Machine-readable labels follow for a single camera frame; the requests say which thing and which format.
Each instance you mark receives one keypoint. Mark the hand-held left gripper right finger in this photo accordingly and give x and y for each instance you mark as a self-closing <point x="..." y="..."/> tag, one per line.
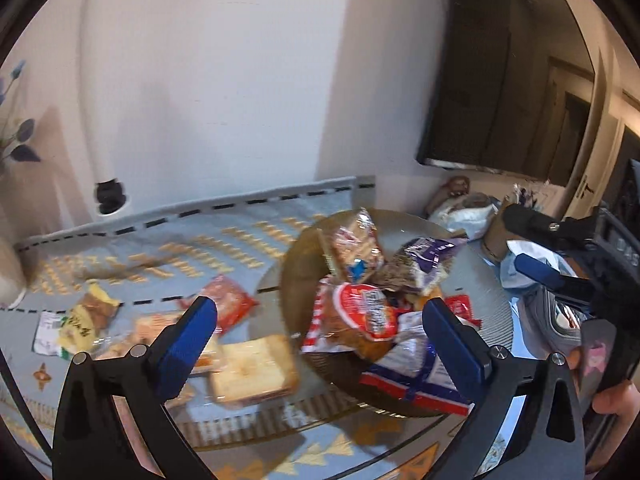
<point x="452" y="345"/>

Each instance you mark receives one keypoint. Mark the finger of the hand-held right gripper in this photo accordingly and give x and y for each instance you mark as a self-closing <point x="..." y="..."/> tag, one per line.
<point x="550" y="230"/>
<point x="540" y="270"/>

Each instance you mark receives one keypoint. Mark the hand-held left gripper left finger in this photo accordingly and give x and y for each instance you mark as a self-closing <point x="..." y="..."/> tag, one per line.
<point x="186" y="342"/>

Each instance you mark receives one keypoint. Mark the orange label rice cake packet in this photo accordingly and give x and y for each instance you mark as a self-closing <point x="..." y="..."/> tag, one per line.
<point x="150" y="327"/>

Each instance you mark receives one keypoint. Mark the blue white snack packet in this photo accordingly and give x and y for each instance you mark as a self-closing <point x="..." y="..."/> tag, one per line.
<point x="415" y="382"/>

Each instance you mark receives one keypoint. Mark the ribbed glass plate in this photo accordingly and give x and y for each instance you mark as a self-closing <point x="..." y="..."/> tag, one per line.
<point x="480" y="270"/>

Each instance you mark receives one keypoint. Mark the purple snack packet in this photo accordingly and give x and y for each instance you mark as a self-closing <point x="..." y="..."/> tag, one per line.
<point x="425" y="255"/>

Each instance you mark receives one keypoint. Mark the red striped crisps bag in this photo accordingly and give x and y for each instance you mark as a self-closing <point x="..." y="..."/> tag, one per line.
<point x="360" y="315"/>

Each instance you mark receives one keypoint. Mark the yellow snack packet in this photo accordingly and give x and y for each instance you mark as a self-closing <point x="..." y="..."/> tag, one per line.
<point x="85" y="322"/>

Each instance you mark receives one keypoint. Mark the brown cartoon snack packet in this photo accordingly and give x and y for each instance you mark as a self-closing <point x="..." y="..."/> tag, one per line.
<point x="355" y="245"/>

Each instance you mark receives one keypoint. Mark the person's right hand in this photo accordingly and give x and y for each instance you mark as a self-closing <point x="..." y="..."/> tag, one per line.
<point x="617" y="401"/>

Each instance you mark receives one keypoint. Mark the white paper sheet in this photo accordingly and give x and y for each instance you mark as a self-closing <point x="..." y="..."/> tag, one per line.
<point x="522" y="262"/>

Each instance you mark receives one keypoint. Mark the small red snack packet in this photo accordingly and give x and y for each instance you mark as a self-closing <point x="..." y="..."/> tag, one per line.
<point x="460" y="306"/>

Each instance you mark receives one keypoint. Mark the cardboard box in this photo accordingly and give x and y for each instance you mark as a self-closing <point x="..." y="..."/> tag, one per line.
<point x="497" y="240"/>

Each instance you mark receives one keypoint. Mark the red bar snack packet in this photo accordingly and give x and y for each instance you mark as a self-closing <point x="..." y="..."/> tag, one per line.
<point x="225" y="300"/>

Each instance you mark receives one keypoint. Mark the round label puffed cake packet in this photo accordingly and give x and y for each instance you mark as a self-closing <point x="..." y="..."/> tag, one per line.
<point x="255" y="370"/>

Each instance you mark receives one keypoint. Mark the blue patterned woven tablecloth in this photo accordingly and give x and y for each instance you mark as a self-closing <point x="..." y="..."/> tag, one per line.
<point x="175" y="260"/>

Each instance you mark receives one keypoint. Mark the white fabric pouch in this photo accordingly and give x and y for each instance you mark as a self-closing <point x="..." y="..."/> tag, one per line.
<point x="465" y="217"/>

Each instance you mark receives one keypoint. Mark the brown plush toy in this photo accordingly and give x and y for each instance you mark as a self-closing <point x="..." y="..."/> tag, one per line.
<point x="456" y="186"/>

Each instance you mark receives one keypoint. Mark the brown wooden door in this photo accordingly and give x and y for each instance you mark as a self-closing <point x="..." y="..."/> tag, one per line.
<point x="565" y="110"/>

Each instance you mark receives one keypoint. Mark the green white snack packet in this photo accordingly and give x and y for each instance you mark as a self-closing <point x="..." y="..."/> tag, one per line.
<point x="46" y="332"/>

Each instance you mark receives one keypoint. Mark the black pole clamp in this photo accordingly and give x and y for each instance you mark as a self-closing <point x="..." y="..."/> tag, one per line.
<point x="110" y="197"/>

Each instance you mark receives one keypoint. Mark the black flat screen television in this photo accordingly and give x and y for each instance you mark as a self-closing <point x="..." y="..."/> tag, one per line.
<point x="500" y="70"/>

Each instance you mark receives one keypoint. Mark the white ribbed ceramic vase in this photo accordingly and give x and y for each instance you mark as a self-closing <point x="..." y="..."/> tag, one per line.
<point x="7" y="270"/>

